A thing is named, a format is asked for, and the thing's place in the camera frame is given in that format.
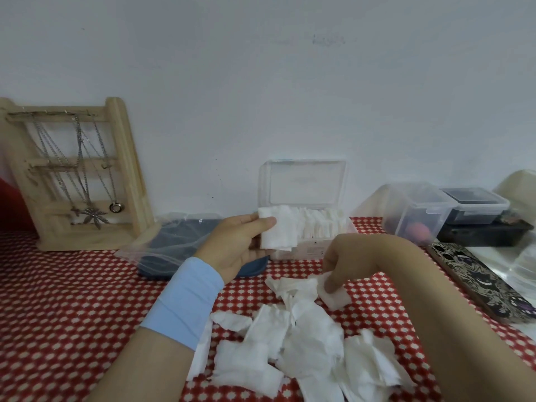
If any person's right hand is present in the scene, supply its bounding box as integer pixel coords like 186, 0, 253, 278
322, 234, 390, 294

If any person's left hand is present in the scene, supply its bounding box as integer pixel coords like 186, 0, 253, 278
194, 213, 278, 285

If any clear plastic bag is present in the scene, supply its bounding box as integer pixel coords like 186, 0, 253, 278
114, 212, 225, 272

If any clear cotton pad box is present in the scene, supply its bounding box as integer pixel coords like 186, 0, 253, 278
258, 159, 359, 261

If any pile of white cotton pads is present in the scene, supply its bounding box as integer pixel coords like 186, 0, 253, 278
186, 275, 418, 402

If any person's right forearm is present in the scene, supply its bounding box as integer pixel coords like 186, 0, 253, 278
368, 234, 536, 402

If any person's left forearm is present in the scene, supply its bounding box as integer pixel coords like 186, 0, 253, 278
85, 326, 195, 402

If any black tray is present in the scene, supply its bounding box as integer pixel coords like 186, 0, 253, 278
437, 219, 535, 247

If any dark blue pouch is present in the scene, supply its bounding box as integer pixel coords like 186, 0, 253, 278
138, 218, 271, 281

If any pink makeup sponge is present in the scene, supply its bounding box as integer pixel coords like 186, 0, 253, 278
408, 223, 433, 242

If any light blue wristband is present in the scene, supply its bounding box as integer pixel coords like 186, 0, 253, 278
140, 257, 226, 351

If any clear lidded plastic container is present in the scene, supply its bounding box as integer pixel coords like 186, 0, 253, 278
351, 183, 458, 243

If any phone with patterned case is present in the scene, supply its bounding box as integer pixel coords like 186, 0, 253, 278
427, 242, 536, 323

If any clear container with black contents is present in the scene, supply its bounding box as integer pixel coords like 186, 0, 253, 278
439, 187, 511, 226

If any wooden jewelry stand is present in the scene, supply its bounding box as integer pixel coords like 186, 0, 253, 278
0, 97, 155, 252

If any clear plastic water bottle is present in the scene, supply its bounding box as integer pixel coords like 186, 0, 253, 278
509, 242, 536, 289

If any beige plastic tub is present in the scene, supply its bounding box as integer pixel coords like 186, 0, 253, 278
494, 169, 536, 214

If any red checkered tablecloth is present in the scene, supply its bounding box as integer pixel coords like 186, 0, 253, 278
0, 217, 536, 402

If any red framed mirror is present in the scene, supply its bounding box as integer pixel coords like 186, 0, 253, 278
0, 178, 36, 233

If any ring pendant necklace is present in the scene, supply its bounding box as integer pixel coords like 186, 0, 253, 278
93, 119, 123, 214

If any leaf pendant necklace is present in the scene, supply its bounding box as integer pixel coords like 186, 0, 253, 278
74, 114, 109, 229

